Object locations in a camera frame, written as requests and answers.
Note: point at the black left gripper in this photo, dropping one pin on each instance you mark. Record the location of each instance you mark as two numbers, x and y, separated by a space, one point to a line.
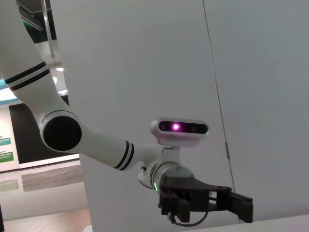
183 193

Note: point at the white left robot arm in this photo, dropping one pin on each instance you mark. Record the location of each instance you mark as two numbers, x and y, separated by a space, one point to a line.
101 145

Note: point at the small wall panel hinge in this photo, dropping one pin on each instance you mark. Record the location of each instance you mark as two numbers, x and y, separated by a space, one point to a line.
228 149

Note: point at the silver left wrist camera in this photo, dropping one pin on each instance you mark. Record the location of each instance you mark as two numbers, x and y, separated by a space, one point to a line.
179 131

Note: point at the green wall sign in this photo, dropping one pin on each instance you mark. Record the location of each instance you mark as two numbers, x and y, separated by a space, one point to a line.
6 157
4 142

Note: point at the metal window frame post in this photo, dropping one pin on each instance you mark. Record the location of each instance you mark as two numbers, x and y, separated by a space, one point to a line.
51 29

